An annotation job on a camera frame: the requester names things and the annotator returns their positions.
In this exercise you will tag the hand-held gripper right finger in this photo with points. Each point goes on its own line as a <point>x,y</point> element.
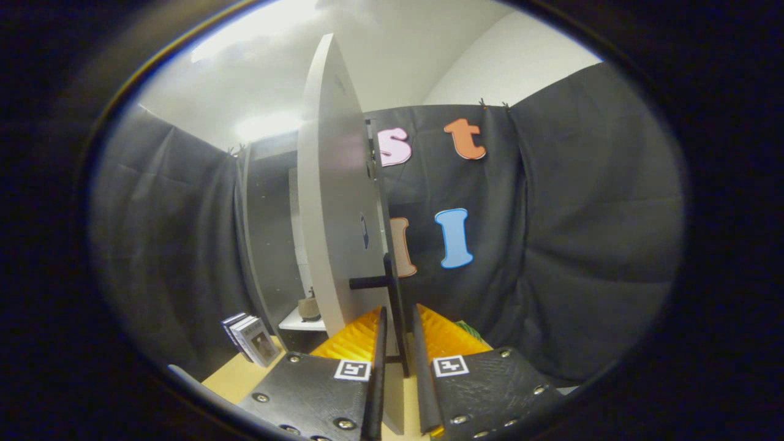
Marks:
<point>422,392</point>

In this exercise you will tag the black backdrop cloth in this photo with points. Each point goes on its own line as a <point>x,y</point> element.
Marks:
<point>582,214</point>

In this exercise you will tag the blue white book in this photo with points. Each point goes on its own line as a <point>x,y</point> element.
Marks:
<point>228,320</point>
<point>237,324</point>
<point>260,344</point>

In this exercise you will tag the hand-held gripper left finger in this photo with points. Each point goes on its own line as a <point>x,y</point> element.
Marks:
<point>376,392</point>

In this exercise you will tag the green striped object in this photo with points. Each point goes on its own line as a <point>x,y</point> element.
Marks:
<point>473,334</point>

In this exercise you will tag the fuzzy brown shoe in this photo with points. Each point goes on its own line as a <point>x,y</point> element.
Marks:
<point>309,308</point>

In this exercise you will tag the small ceiling light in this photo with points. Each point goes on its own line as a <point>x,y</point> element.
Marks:
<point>266,127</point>

